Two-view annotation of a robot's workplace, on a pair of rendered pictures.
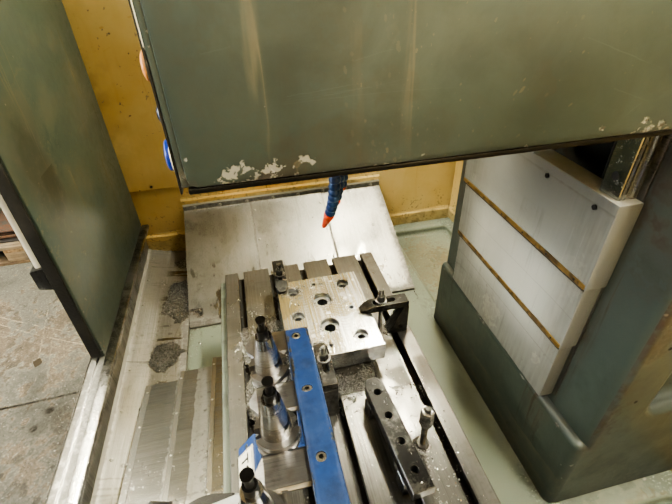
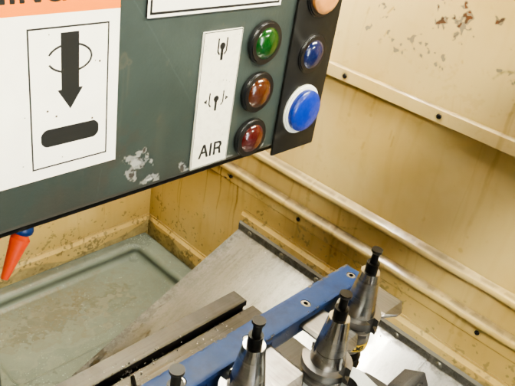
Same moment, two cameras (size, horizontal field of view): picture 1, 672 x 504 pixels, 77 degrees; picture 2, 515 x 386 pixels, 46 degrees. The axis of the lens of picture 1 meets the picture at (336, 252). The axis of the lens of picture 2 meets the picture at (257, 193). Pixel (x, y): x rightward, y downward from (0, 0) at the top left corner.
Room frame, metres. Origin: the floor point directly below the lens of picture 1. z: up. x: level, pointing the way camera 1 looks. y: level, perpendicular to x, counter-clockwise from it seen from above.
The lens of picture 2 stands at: (0.65, 0.45, 1.76)
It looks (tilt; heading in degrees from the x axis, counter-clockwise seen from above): 30 degrees down; 231
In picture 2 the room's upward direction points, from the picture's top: 10 degrees clockwise
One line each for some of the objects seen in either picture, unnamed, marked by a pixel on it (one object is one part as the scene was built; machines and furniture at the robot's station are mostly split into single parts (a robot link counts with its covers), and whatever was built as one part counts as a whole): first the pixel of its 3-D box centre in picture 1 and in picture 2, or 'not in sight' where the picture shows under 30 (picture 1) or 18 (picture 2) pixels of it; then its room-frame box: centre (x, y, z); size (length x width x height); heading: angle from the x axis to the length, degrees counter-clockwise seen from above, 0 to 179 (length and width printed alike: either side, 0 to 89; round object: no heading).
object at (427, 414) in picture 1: (425, 427); not in sight; (0.48, -0.17, 0.96); 0.03 x 0.03 x 0.13
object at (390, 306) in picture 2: not in sight; (378, 300); (0.06, 0.03, 1.21); 0.07 x 0.05 x 0.01; 102
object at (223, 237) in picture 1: (298, 257); not in sight; (1.37, 0.15, 0.75); 0.89 x 0.67 x 0.26; 102
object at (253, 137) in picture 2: not in sight; (250, 138); (0.43, 0.16, 1.59); 0.02 x 0.01 x 0.02; 12
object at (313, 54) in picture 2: not in sight; (312, 53); (0.39, 0.15, 1.64); 0.02 x 0.01 x 0.02; 12
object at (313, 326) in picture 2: not in sight; (332, 333); (0.17, 0.06, 1.21); 0.07 x 0.05 x 0.01; 102
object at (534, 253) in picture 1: (512, 251); not in sight; (0.81, -0.42, 1.16); 0.48 x 0.05 x 0.51; 12
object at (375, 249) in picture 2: not in sight; (374, 260); (0.11, 0.04, 1.31); 0.02 x 0.02 x 0.03
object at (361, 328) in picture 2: not in sight; (356, 315); (0.11, 0.04, 1.21); 0.06 x 0.06 x 0.03
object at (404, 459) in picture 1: (393, 436); not in sight; (0.48, -0.11, 0.93); 0.26 x 0.05 x 0.06; 17
